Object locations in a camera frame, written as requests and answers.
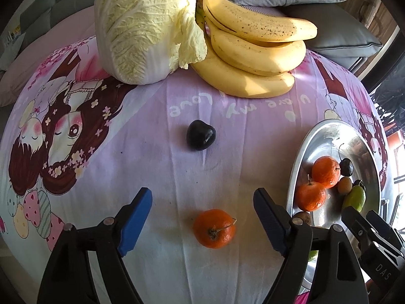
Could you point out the silver metal plate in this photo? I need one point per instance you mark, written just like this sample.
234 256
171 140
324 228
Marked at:
335 139

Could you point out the dark heart-shaped plum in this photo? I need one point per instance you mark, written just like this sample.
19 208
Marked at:
201 134

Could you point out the pale pink cushion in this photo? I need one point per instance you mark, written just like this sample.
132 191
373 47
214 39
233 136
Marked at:
34 57

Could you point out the brown kiwi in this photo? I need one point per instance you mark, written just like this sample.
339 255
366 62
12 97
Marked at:
303 218

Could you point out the printed cartoon blanket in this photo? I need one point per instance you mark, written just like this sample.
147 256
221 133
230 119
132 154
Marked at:
158 171

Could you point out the small green mango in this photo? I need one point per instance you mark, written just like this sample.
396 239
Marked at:
355 198

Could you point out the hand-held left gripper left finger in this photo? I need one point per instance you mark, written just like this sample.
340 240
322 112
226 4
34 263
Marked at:
136 218

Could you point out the dark round plum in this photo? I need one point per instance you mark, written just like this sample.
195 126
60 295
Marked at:
359 183

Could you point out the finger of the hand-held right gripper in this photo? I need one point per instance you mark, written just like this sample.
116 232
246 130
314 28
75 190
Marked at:
356 220
381 228

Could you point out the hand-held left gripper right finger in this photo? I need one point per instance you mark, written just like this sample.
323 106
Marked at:
270 218

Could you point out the grey sofa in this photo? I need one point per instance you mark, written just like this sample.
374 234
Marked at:
47 9

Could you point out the small brown longan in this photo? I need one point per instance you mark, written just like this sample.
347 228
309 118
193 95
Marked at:
344 185

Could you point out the spotted yellow banana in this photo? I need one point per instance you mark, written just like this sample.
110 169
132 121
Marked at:
259 22

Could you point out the striped grey cushion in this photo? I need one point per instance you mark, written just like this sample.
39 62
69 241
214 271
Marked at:
253 10

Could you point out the orange mandarin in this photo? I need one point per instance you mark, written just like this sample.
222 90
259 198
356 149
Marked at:
326 171
214 232
311 196

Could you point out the napa cabbage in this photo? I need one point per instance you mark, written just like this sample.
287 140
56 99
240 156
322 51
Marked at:
139 28

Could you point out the dark cherry with stem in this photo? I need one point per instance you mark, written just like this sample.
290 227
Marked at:
346 167

